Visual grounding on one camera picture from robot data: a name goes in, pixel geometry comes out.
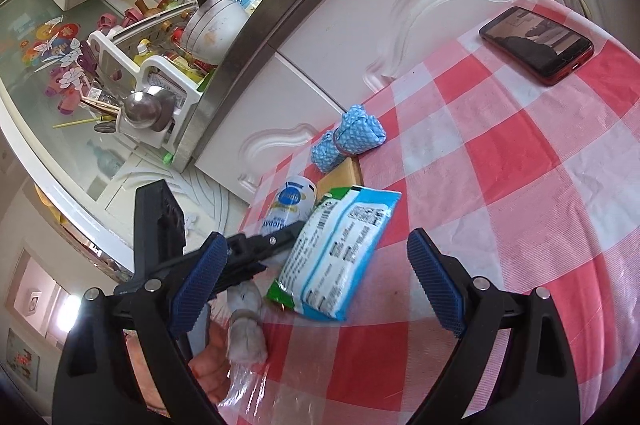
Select white yogurt bottle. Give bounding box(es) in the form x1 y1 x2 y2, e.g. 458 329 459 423
259 176 317 235

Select white towel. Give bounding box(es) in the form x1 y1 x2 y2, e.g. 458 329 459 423
227 281 268 365

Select green white snack bag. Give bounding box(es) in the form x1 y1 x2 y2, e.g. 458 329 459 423
266 186 401 322

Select gold packet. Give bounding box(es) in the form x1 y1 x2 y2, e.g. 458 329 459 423
317 158 362 200

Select blue patterned cloth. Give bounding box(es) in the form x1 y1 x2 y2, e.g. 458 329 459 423
311 104 387 174

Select white kitchen cabinet doors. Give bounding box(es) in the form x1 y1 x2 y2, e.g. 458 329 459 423
195 0 639 200

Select person's left hand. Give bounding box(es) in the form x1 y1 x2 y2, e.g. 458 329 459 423
189 321 231 405

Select steel ladle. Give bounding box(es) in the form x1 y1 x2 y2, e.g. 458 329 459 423
122 86 176 133

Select red white checkered tablecloth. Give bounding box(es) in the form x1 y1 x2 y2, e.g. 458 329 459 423
220 0 639 424

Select white dish rack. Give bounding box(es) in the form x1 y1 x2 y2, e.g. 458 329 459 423
88 0 202 154

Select white bowl in rack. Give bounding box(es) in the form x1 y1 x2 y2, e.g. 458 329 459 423
180 0 250 67

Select red black smartphone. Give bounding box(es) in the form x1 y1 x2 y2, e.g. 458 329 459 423
478 6 594 86

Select steel countertop edge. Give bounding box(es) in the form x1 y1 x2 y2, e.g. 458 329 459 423
171 0 421 174

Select framed wall picture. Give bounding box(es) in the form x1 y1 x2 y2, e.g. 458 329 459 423
6 329 40 391

